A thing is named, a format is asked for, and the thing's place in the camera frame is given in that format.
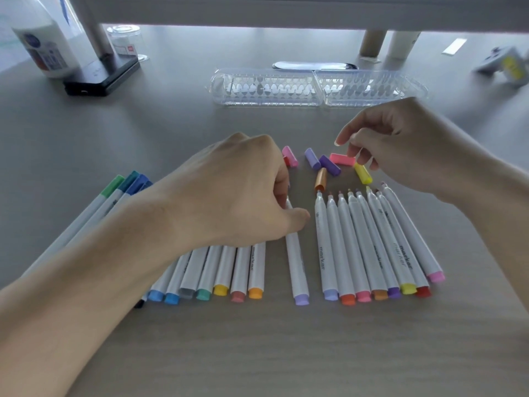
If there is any set of red-toned markers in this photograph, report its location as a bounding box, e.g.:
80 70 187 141
314 181 446 307

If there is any set of red-toned caps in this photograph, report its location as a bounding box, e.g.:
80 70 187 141
282 146 374 193

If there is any person's right hand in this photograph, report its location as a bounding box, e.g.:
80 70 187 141
333 96 498 204

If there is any yellow-green-tipped white marker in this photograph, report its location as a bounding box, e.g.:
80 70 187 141
365 186 418 296

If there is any blue marker cap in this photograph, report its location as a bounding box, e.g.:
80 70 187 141
125 174 149 196

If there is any blue-ended white marker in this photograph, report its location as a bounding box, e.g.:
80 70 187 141
103 174 149 219

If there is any sky-blue-ended white marker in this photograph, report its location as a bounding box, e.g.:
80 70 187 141
164 251 193 307
147 262 179 303

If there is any clear plastic marker case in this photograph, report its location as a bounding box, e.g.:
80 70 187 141
208 68 429 107

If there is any orange-tipped white marker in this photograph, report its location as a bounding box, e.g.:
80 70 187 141
247 242 267 301

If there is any white paper cup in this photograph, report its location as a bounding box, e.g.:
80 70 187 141
386 30 422 61

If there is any dusty-pink-ended white marker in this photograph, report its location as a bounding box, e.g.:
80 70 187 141
230 245 252 304

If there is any lavender-ended white marker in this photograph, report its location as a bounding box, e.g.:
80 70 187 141
284 198 311 307

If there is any mint-ended white marker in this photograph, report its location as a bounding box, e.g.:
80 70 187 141
195 245 224 302

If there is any white paper slip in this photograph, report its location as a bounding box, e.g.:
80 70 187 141
441 38 468 56

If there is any pink-ended white marker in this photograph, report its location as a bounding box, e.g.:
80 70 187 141
337 191 373 304

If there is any person's left forearm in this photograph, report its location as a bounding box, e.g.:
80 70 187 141
0 190 182 397

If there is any person's left hand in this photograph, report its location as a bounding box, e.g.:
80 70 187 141
138 132 311 256

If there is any white and yellow controller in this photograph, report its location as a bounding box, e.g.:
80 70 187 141
475 46 529 87

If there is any brown paper cup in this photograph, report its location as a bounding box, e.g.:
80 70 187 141
358 30 388 58

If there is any small clear jar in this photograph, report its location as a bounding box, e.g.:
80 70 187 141
106 24 148 62

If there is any red-tipped white marker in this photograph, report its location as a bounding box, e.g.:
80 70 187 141
326 195 357 307

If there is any white milk bottle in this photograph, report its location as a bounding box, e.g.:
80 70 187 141
10 0 82 79

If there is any purple marker cap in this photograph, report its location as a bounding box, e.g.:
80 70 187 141
319 154 343 178

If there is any grey desk shelf riser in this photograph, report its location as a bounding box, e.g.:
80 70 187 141
68 0 529 61

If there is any black rectangular power bank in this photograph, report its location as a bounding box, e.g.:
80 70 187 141
63 55 141 97

